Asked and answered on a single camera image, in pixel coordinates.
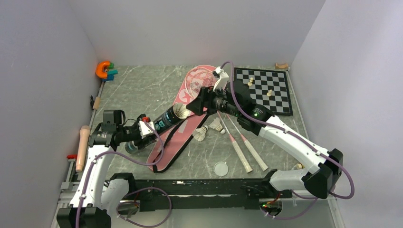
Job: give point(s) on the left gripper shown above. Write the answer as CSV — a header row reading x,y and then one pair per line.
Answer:
x,y
142,144

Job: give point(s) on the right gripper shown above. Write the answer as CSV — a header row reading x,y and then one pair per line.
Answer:
x,y
205,99

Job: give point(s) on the white shuttlecock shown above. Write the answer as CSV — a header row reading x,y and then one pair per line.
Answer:
x,y
216,125
180,110
200,133

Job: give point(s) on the black shuttlecock tube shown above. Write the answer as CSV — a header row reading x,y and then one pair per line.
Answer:
x,y
163,123

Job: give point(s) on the clear tube lid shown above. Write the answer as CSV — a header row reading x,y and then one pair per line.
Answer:
x,y
221,169

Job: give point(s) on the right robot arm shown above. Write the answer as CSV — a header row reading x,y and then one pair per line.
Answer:
x,y
322,168

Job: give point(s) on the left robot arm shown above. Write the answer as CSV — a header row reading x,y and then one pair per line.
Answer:
x,y
93,204

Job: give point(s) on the pink badminton racket upper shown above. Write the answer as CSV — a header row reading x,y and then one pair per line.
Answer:
x,y
201,76

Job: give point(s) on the pink badminton racket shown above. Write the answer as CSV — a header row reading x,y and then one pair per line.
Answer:
x,y
222,122
201,76

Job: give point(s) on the pink badminton racket lower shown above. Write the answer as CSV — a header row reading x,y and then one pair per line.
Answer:
x,y
222,122

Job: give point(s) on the pink racket bag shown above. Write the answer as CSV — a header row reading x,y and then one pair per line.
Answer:
x,y
177,138

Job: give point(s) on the beige toy microphone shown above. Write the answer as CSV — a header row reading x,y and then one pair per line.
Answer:
x,y
82,148

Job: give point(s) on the teal blue toy block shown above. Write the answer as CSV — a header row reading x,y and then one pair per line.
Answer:
x,y
111,72

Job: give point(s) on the orange C-shaped toy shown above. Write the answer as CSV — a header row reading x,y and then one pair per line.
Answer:
x,y
102,69

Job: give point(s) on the red clamp knob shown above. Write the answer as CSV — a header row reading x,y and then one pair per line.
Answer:
x,y
72,156

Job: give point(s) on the black white chessboard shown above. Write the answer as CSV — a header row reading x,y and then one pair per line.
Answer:
x,y
264,80

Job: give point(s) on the small wooden arch block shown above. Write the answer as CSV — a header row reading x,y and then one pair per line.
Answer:
x,y
283,66

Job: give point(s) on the colourful toy brick stack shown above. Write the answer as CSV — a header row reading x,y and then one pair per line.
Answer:
x,y
298,166

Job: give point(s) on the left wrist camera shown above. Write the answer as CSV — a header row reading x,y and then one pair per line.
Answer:
x,y
146,127

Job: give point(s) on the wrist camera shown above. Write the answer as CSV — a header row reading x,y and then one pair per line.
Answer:
x,y
222,79
146,127

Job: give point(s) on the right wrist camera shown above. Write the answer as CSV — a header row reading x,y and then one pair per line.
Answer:
x,y
222,79

